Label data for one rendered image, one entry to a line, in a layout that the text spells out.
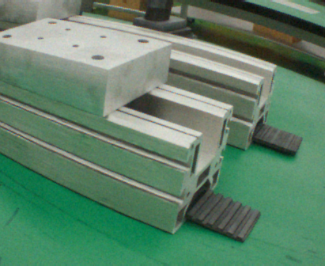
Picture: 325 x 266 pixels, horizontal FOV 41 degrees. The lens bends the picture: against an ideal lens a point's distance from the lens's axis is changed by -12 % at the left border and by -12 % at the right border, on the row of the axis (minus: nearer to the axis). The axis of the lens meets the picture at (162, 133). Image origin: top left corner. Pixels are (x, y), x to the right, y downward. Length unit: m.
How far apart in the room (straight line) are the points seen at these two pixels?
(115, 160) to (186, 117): 0.08
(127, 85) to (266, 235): 0.18
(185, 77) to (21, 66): 0.22
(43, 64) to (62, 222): 0.13
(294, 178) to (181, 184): 0.19
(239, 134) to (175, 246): 0.20
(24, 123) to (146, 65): 0.13
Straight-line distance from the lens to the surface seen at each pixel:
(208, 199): 0.44
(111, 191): 0.40
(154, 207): 0.39
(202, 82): 0.55
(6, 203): 0.41
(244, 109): 0.53
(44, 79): 0.40
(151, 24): 0.80
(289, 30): 1.90
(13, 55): 0.42
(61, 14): 0.70
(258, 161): 0.54
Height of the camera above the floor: 1.02
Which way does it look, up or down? 26 degrees down
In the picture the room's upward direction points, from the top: 9 degrees clockwise
